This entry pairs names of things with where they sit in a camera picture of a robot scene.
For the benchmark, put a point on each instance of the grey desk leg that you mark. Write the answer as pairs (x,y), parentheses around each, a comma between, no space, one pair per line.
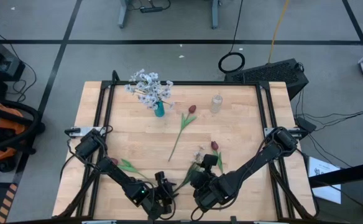
(123,15)
(215,15)

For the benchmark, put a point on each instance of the green stem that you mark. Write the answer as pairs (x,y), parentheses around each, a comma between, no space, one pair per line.
(127,166)

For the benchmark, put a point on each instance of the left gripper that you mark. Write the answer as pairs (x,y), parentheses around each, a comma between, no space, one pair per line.
(161,202)

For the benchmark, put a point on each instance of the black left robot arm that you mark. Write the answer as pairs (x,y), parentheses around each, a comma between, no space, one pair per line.
(122,182)

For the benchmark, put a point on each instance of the silver mounting bracket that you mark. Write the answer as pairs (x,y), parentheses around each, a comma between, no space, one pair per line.
(268,130)
(79,130)

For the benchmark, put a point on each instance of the clear glass vase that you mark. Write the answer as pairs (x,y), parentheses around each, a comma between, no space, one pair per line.
(216,104)

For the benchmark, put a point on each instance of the black metal table frame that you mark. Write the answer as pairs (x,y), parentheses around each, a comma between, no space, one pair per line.
(181,83)

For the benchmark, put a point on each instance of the black power strip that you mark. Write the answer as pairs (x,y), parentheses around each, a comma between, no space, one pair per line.
(150,10)

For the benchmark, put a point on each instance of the white paper sheet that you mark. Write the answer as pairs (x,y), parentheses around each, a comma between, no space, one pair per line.
(318,166)

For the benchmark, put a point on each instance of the black metal beam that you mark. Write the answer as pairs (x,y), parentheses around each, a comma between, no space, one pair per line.
(349,174)

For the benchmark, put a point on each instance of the teal glass vase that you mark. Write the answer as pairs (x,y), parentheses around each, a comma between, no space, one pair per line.
(159,110)

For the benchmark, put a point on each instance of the red artificial tulip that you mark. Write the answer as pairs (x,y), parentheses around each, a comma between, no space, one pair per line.
(214,145)
(192,109)

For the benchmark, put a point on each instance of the black power adapter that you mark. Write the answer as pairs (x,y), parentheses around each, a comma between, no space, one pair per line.
(306,124)

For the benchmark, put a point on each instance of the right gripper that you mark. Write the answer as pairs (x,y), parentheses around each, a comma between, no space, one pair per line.
(211,193)

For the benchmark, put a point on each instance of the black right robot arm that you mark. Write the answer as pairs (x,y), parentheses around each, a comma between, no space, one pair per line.
(253,165)

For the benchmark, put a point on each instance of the orange and black vacuum cleaner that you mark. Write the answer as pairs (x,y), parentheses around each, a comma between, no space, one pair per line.
(4,124)

